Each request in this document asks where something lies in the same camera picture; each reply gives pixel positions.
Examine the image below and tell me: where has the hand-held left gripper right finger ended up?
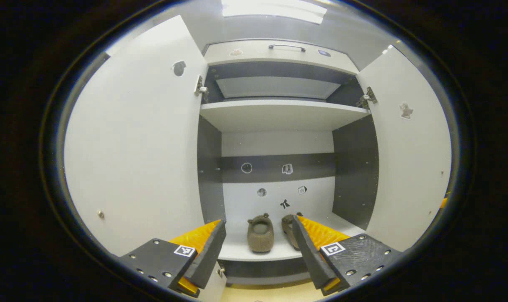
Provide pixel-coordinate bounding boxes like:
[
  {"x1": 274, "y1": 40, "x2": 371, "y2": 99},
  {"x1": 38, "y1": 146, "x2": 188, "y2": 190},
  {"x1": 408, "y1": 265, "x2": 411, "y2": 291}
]
[{"x1": 291, "y1": 214, "x2": 404, "y2": 297}]

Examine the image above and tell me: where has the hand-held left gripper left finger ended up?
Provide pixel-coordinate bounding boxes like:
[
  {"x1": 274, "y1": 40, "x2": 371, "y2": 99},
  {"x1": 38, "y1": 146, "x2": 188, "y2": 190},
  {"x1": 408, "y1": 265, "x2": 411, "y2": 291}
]
[{"x1": 118, "y1": 219, "x2": 228, "y2": 299}]

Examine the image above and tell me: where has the brown fuzzy shoe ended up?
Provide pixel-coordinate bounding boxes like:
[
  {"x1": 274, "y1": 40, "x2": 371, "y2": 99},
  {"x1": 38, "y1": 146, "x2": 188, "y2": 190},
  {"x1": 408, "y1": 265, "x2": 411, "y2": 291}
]
[
  {"x1": 281, "y1": 212, "x2": 303, "y2": 251},
  {"x1": 247, "y1": 213, "x2": 275, "y2": 254}
]

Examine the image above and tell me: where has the grey shoe cabinet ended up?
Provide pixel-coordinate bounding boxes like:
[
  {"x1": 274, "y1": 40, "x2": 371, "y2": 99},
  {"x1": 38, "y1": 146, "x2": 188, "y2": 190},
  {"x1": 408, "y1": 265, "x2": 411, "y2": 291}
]
[{"x1": 197, "y1": 39, "x2": 380, "y2": 286}]

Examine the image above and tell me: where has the grey cabinet drawer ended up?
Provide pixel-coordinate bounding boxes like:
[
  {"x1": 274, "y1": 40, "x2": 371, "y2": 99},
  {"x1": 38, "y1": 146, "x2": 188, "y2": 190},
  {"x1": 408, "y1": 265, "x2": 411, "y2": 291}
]
[{"x1": 203, "y1": 39, "x2": 360, "y2": 76}]

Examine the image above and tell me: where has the ceiling light panel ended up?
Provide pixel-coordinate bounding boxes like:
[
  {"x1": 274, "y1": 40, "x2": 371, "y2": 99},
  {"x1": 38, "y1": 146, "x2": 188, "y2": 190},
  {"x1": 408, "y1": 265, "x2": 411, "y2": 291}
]
[{"x1": 221, "y1": 0, "x2": 328, "y2": 25}]

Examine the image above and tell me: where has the dark drawer handle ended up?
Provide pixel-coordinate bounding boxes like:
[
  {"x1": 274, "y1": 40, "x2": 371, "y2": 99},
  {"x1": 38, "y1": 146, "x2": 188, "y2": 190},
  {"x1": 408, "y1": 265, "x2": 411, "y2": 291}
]
[{"x1": 267, "y1": 44, "x2": 307, "y2": 53}]

